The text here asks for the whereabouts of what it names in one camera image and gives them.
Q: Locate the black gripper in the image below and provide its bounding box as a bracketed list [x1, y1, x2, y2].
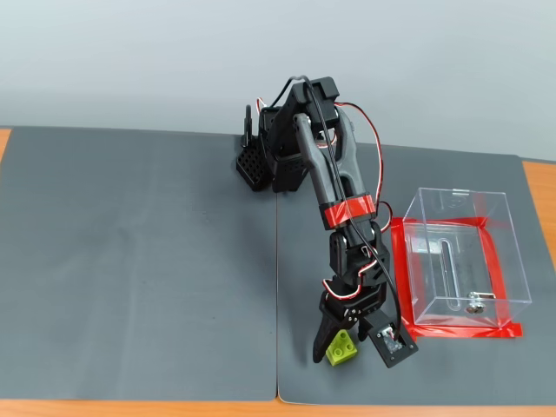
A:
[312, 275, 388, 364]

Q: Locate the green lego block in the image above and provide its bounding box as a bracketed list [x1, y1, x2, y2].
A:
[325, 328, 360, 367]

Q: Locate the transparent acrylic box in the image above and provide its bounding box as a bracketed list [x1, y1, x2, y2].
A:
[401, 186, 533, 329]

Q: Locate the grey mat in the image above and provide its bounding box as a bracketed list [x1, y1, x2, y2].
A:
[0, 125, 279, 403]
[275, 141, 556, 407]

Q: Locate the red tape strip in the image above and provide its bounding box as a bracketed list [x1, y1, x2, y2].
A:
[477, 225, 513, 329]
[389, 215, 494, 230]
[399, 323, 525, 345]
[389, 219, 420, 344]

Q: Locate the red tape band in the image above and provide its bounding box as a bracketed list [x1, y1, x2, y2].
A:
[320, 195, 378, 230]

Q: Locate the black table clamp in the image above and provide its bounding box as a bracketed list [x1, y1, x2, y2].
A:
[240, 103, 256, 149]

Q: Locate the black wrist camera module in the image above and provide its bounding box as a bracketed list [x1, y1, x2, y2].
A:
[362, 310, 419, 370]

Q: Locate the black camera cable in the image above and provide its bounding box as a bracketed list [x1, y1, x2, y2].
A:
[264, 74, 403, 344]

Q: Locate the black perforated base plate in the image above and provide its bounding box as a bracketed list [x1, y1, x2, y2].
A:
[234, 145, 268, 195]

